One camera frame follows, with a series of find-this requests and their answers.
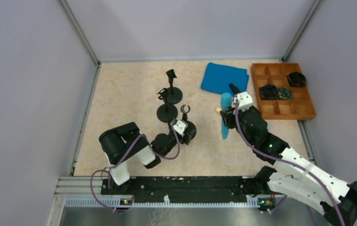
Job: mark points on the black toy microphone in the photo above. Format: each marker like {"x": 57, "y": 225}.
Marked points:
{"x": 234, "y": 89}

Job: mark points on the wooden compartment tray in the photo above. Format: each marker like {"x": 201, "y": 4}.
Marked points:
{"x": 281, "y": 92}

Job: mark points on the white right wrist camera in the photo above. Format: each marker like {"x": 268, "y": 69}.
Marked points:
{"x": 243, "y": 100}

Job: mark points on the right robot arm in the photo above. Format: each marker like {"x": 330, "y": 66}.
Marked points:
{"x": 290, "y": 173}

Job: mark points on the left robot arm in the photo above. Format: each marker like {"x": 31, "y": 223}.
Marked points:
{"x": 121, "y": 143}

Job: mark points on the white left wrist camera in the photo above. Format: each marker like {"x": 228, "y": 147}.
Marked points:
{"x": 179, "y": 126}

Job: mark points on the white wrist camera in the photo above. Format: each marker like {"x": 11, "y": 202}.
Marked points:
{"x": 179, "y": 126}
{"x": 243, "y": 100}

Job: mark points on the black mic stand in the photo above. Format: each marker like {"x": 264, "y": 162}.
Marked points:
{"x": 190, "y": 131}
{"x": 175, "y": 95}
{"x": 167, "y": 111}

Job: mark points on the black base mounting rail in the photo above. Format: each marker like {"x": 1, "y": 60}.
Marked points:
{"x": 200, "y": 189}

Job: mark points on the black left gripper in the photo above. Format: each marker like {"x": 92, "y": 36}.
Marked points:
{"x": 184, "y": 120}

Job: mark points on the blue folded cloth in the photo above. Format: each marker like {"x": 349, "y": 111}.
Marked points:
{"x": 218, "y": 77}

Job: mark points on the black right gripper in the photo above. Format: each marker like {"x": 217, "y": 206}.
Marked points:
{"x": 229, "y": 109}

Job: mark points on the blue toy microphone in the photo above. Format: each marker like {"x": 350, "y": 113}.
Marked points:
{"x": 225, "y": 102}

